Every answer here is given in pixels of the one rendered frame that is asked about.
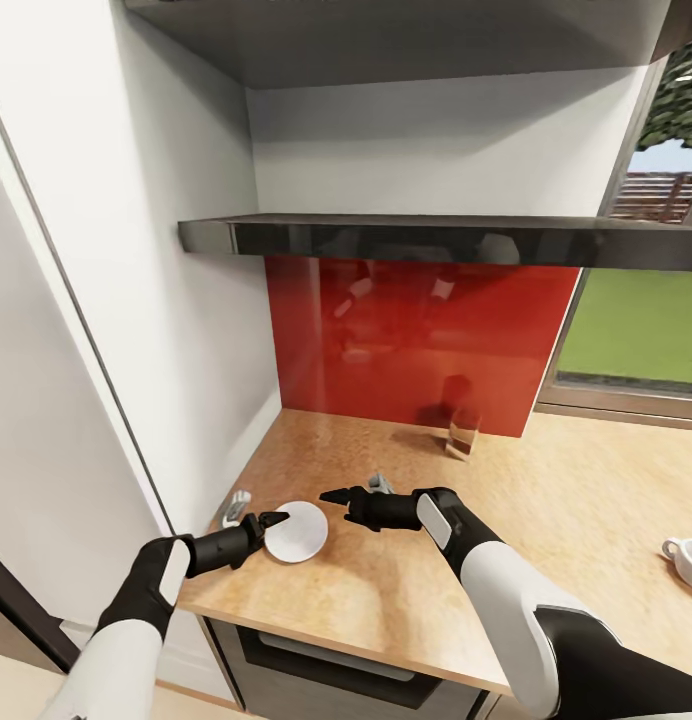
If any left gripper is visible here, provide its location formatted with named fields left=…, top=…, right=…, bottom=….
left=208, top=511, right=290, bottom=571

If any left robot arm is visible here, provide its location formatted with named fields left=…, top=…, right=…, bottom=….
left=37, top=491, right=290, bottom=720

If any coffee cup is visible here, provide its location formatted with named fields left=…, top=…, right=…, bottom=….
left=662, top=537, right=692, bottom=586

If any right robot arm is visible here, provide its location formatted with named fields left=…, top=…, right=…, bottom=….
left=319, top=472, right=692, bottom=720

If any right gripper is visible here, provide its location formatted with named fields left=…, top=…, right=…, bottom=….
left=319, top=485, right=399, bottom=531

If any saucer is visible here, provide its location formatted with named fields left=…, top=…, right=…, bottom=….
left=263, top=501, right=329, bottom=562

